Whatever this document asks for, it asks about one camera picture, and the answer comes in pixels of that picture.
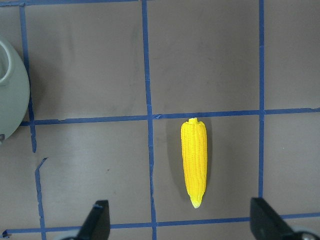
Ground yellow corn cob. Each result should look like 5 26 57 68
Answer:
180 117 208 209

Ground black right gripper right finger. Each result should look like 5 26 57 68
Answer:
250 197 295 240

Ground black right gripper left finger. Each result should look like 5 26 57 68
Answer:
78 200 110 240

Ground pale green electric pot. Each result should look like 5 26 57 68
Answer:
0 37 30 143

